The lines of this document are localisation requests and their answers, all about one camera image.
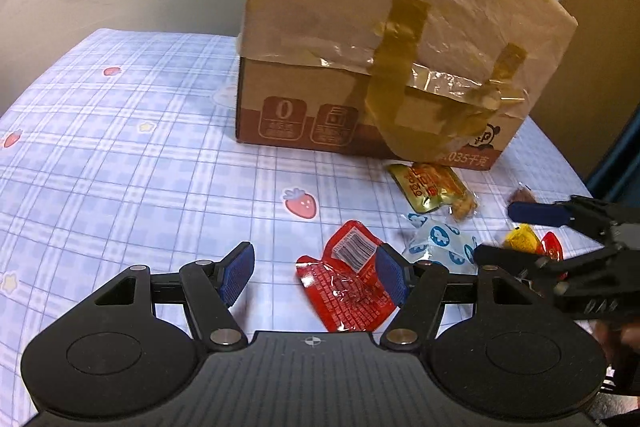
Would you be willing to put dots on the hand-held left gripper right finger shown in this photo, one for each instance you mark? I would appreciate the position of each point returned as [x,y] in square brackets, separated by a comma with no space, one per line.
[392,277]

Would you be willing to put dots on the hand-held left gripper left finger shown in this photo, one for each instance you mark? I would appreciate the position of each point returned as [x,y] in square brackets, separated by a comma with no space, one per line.
[237,272]

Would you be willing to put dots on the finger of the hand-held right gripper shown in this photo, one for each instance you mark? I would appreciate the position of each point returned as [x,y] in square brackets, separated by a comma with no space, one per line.
[505,257]
[535,213]

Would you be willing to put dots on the brown candy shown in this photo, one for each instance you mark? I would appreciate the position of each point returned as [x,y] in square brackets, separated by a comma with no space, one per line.
[522,195]

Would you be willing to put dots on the yellow candy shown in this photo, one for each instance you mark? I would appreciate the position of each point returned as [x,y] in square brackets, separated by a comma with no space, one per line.
[522,239]

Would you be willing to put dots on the red candy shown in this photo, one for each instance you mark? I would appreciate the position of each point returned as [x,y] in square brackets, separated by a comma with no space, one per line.
[552,244]

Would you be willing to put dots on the red snack packet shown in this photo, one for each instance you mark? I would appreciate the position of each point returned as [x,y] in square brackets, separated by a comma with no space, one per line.
[345,292]

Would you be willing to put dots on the white and blue snack packet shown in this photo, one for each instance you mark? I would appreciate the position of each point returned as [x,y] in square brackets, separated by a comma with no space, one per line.
[440,244]

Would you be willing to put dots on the gold snack packet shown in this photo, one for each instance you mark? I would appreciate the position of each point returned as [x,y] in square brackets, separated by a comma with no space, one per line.
[425,187]

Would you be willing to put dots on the brown cardboard box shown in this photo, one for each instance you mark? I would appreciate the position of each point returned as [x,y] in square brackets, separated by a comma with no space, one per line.
[300,117]

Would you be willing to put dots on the teal curtain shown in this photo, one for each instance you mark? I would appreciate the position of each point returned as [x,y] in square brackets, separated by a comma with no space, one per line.
[622,167]

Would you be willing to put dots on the blue checked tablecloth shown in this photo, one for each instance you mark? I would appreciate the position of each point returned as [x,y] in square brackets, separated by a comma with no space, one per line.
[150,157]

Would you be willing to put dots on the wooden panel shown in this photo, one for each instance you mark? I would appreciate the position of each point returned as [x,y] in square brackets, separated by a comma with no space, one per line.
[605,32]

